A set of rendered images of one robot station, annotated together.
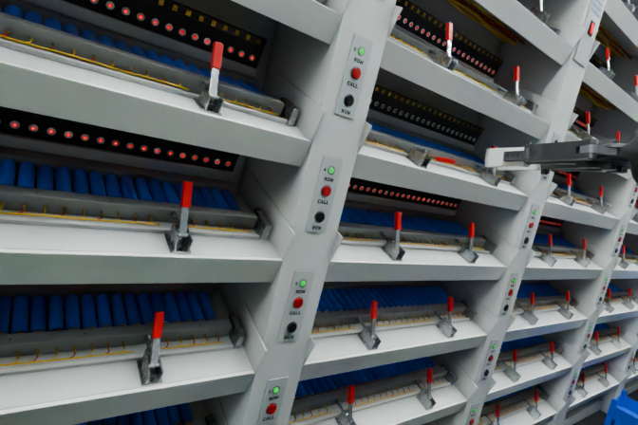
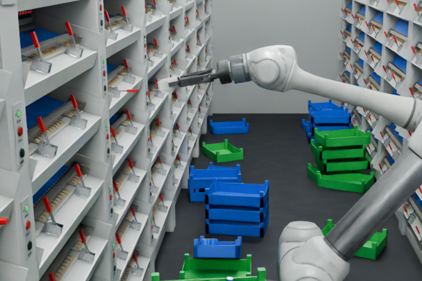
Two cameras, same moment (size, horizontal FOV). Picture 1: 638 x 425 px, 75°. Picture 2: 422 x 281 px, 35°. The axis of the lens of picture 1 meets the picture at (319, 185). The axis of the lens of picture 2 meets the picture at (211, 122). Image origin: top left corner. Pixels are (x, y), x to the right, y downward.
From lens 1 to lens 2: 156 cm
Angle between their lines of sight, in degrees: 48
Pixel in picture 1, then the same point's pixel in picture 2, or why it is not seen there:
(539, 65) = not seen: outside the picture
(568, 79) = not seen: outside the picture
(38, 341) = (56, 267)
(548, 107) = (136, 18)
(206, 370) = (96, 248)
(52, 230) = (60, 211)
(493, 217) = not seen: hidden behind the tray
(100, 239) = (71, 206)
